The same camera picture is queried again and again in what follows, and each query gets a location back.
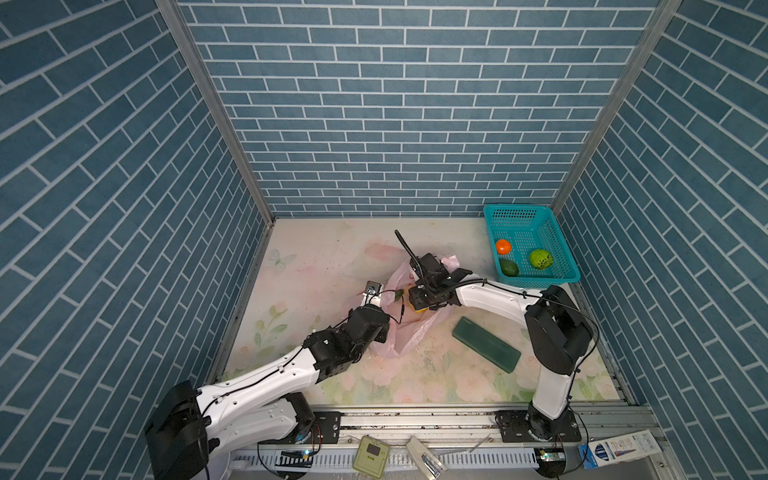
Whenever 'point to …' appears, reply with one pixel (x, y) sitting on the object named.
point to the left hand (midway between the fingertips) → (384, 311)
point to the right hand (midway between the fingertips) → (412, 294)
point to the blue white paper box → (618, 448)
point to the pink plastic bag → (402, 334)
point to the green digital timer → (371, 457)
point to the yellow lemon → (417, 311)
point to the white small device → (430, 465)
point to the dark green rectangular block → (486, 344)
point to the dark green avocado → (509, 268)
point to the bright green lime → (541, 259)
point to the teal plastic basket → (529, 246)
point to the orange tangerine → (503, 246)
